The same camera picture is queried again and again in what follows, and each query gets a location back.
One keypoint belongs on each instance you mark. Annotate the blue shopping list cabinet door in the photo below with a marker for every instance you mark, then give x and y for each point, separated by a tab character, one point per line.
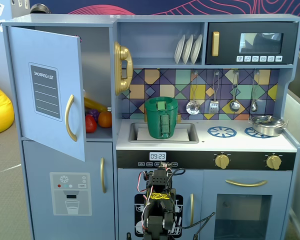
27	50

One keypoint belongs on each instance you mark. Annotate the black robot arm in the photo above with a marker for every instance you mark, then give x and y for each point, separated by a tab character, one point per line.
160	178

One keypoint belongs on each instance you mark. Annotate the blue dishwasher door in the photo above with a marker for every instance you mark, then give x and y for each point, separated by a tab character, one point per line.
125	180

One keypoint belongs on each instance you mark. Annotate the blue toy kitchen cabinet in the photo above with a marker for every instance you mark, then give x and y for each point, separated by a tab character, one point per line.
227	143

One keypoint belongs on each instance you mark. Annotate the blue oven door with window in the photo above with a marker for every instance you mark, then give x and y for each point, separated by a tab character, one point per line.
210	200

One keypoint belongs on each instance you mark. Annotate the black toy microwave door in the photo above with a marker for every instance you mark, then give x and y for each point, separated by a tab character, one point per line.
227	50

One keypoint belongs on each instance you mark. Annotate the blue ice dispenser fridge door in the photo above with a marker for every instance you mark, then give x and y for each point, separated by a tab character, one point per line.
40	162

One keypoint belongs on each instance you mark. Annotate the green printed plastic pot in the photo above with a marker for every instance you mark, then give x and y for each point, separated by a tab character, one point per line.
152	120

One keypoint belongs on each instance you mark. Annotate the grey toy sink basin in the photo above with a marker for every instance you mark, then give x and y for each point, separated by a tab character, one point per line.
133	132

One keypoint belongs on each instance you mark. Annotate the gold toy faucet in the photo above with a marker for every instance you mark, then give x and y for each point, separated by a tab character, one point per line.
179	118

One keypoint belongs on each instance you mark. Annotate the metal slotted skimmer spoon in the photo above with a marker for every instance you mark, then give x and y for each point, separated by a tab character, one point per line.
193	108

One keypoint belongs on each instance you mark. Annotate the toy orange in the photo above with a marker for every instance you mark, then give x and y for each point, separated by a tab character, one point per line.
105	120

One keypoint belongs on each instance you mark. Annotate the purple toy grapes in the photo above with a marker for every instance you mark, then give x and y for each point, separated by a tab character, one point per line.
95	113

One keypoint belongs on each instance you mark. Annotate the yellow toy banana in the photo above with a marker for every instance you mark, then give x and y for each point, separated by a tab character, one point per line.
92	103

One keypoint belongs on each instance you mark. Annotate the red toy strawberry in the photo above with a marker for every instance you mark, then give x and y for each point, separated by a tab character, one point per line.
90	125

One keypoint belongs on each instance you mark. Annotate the metal slotted spatula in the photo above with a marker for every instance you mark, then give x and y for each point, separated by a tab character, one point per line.
213	107

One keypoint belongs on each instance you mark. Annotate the gold toy telephone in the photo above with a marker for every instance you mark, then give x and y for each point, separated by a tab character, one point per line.
125	53

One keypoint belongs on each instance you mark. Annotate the white toy plate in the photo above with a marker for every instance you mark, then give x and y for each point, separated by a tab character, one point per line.
178	50
187	50
197	48

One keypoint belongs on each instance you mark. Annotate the gold stove knob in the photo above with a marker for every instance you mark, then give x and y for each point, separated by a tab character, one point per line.
222	161
273	162

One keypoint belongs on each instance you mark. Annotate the metal ladle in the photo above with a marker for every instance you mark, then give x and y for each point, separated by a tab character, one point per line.
235	106

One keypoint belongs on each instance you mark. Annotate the steel pot with lid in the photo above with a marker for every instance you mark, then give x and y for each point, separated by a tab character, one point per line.
267	128

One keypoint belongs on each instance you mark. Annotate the grey office partition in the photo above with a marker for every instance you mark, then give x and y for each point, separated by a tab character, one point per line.
297	120

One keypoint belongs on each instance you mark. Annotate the yellow beanbag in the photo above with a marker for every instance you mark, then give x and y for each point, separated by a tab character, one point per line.
0	110

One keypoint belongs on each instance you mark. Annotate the dark round object behind kitchen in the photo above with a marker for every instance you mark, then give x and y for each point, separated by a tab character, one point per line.
40	8

